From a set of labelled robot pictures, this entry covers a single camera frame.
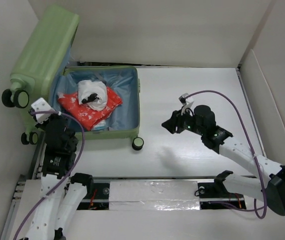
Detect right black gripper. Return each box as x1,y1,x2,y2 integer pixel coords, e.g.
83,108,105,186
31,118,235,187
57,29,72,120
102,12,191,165
160,106,205,136

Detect red white patterned cloth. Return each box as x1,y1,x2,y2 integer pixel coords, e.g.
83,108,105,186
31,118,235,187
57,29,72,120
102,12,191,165
57,87,123,131

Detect white blue plastic packet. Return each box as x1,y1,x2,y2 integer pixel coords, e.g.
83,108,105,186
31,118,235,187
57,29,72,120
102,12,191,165
90,120,108,131

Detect green suitcase with blue lining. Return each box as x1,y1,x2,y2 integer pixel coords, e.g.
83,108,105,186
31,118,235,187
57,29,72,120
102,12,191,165
1,4,144,151

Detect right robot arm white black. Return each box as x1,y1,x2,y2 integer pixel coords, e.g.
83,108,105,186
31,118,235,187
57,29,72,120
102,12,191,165
161,105,285,216

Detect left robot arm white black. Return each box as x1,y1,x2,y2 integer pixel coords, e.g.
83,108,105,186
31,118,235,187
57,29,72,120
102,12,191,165
13,112,95,240

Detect silver tape strip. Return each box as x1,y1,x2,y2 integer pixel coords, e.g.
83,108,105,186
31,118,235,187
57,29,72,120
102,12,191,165
108,180,200,211

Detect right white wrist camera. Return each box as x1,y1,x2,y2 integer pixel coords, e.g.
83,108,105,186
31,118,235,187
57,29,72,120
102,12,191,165
178,93,194,115

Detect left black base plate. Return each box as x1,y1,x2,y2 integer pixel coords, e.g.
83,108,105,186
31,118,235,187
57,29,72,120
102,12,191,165
77,182,110,211

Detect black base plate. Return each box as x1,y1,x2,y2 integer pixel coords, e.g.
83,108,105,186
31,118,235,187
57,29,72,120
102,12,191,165
77,182,110,211
194,182,247,210

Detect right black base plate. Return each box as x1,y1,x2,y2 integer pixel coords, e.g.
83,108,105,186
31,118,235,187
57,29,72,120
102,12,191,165
194,182,247,210

